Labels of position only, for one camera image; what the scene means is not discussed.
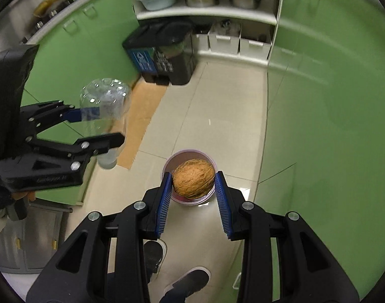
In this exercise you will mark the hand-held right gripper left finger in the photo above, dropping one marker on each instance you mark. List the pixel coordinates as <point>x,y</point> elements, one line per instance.
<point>162,208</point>

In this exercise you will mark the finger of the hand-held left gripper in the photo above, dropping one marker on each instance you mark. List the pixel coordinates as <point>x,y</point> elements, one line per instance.
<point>82,114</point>
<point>101,140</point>

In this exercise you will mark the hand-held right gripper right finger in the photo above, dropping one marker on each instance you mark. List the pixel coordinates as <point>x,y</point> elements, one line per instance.
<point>222,208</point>

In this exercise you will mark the clear plastic bottle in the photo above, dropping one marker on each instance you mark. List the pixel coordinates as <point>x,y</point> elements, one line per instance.
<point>107,94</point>

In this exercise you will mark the brown walnut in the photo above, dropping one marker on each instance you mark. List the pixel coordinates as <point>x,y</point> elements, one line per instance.
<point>194,178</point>

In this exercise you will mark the pink round container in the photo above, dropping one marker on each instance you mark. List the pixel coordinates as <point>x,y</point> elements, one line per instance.
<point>187,154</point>

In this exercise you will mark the black trash bin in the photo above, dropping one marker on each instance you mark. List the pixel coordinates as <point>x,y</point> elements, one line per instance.
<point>167,56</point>

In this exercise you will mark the person's left hand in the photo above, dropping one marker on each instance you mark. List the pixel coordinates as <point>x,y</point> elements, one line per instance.
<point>0,195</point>

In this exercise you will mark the cardboard floor mat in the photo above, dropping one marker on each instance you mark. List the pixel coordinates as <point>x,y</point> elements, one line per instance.
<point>142,116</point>

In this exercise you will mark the person's dark shoe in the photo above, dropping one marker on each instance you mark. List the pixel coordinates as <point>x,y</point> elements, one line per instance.
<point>153,258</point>
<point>189,281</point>

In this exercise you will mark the green cabinet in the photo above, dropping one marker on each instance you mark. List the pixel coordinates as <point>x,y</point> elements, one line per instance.
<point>85,47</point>
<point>321,116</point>

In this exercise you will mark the stainless steel cabinet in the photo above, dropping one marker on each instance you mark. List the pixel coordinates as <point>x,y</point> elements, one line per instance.
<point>31,243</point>

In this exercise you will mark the white storage box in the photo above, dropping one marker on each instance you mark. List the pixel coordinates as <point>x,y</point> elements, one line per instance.
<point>255,48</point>
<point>202,41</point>
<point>224,42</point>

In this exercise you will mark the white shelf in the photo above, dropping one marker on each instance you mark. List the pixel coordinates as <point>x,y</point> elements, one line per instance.
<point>211,11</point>

